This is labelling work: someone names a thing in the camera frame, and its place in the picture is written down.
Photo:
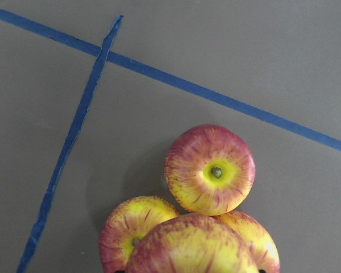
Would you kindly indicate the apple toward left arm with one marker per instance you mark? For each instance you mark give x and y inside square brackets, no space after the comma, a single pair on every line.
[256,237]

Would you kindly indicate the apple nearest table edge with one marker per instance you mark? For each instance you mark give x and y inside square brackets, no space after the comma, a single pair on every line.
[209,170]

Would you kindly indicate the apple nearest robot base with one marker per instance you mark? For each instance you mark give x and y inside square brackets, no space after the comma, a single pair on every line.
[127,224]

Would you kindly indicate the lone red yellow apple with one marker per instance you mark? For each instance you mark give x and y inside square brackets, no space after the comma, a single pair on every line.
[191,243]

